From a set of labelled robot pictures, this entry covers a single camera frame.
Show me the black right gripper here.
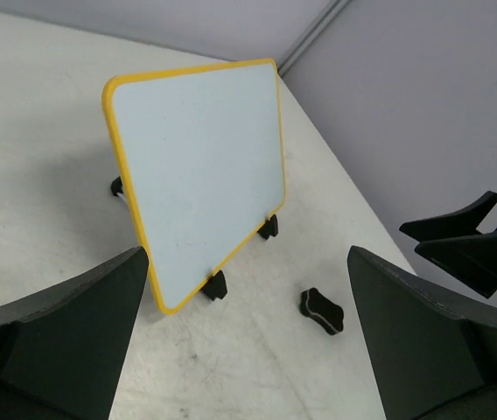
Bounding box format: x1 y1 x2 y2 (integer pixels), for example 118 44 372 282
399 191 497 298

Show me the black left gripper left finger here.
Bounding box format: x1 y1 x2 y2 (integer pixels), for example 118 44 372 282
0 247 149 419

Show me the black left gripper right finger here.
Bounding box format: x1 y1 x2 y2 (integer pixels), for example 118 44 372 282
347 246 497 419

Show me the black felt eraser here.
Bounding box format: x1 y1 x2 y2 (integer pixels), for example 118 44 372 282
298 288 345 335

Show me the yellow framed whiteboard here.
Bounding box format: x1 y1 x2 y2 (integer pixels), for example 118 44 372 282
101 59 287 315

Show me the black whiteboard stand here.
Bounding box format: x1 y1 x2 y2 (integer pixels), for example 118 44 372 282
110 177 279 301

